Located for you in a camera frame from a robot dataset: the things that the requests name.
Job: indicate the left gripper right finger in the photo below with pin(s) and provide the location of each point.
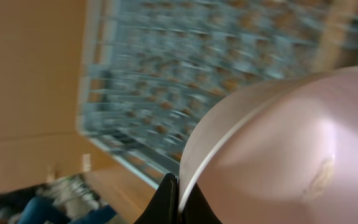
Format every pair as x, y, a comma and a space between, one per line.
197, 209

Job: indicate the small white bowl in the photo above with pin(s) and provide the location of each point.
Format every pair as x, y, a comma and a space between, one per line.
281, 151

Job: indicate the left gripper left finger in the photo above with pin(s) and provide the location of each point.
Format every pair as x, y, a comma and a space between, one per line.
163, 207

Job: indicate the grey plastic dish rack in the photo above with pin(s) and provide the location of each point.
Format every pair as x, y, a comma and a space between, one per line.
153, 68

